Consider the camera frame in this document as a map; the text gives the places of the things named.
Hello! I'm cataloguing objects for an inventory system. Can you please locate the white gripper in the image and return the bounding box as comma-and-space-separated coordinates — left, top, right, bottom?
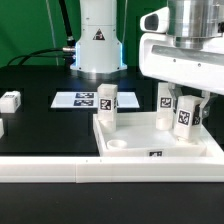
139, 6, 224, 119

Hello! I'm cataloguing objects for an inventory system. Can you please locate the white square table top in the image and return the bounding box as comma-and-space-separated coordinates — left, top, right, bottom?
93, 112, 222, 157

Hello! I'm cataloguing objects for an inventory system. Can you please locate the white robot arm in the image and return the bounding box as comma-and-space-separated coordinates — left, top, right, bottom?
70, 0, 224, 117

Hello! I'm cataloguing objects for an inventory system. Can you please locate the white marker sheet with tags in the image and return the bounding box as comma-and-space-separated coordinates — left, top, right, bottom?
51, 92, 139, 109

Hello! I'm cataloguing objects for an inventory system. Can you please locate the white L-shaped obstacle fence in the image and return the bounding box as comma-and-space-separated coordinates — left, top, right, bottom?
0, 118, 224, 184

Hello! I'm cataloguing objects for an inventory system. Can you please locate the white part at left edge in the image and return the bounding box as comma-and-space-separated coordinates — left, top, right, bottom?
0, 118, 4, 139

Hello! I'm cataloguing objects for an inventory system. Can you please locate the black cable with metal plug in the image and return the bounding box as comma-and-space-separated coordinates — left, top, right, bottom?
58, 0, 76, 54

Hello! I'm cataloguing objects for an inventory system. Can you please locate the black cable bundle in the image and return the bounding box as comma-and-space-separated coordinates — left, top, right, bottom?
6, 48, 76, 67

